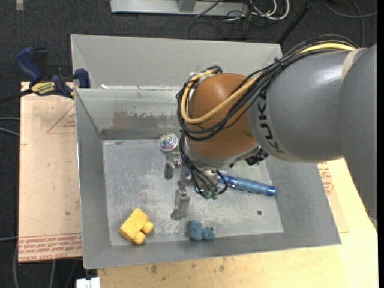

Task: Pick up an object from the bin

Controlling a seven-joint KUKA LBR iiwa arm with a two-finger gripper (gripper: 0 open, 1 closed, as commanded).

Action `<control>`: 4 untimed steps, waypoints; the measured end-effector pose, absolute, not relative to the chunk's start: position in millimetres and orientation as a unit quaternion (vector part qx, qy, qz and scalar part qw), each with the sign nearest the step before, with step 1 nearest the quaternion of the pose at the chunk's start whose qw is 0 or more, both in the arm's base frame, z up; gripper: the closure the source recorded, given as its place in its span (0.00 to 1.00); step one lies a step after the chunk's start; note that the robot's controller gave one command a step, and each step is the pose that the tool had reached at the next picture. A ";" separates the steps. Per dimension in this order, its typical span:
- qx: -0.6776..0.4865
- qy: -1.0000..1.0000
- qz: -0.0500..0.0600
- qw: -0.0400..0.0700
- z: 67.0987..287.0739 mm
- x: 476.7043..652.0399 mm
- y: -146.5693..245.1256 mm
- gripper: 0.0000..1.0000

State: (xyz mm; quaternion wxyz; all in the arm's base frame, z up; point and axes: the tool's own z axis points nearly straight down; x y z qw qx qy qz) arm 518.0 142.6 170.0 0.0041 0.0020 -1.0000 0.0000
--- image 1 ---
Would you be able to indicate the blue-grey toy block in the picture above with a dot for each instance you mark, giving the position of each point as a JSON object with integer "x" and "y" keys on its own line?
{"x": 198, "y": 231}

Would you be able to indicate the brown cardboard board, red print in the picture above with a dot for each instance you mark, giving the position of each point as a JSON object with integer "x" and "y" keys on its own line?
{"x": 48, "y": 175}

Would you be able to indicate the shiny silver round top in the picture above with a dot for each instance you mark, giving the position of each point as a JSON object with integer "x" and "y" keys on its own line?
{"x": 167, "y": 142}

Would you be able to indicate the grey metal bin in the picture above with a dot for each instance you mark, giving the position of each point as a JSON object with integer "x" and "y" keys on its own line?
{"x": 144, "y": 184}

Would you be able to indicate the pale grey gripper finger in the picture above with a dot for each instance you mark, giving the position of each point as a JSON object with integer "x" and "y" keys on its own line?
{"x": 181, "y": 205}
{"x": 169, "y": 169}

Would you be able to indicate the black cylinder on white bracket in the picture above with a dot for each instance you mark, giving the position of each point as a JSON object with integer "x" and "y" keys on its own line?
{"x": 257, "y": 157}

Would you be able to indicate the yellow toy block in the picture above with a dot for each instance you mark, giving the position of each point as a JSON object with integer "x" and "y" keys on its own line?
{"x": 134, "y": 223}

